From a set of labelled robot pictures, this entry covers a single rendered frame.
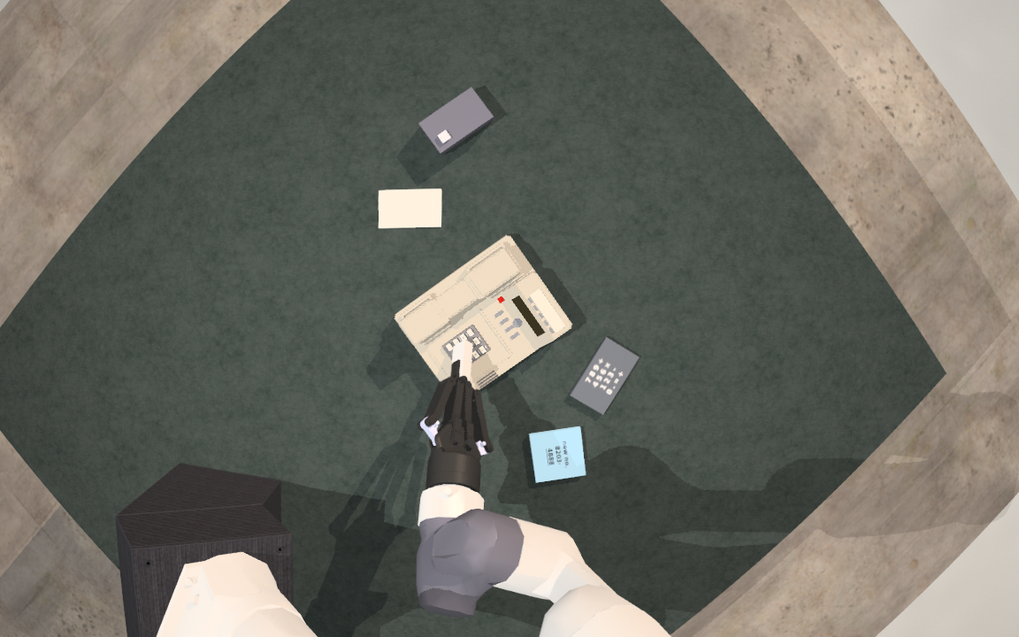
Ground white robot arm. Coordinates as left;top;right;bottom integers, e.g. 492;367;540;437
157;484;671;637

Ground beige telephone handset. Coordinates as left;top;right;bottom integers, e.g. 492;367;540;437
400;248;521;346

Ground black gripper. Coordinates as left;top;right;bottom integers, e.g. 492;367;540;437
417;340;494;493

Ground cream paper sheet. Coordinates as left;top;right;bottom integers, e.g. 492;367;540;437
379;189;441;228

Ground pale blue sticky note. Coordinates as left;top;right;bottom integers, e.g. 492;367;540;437
529;426;586;482

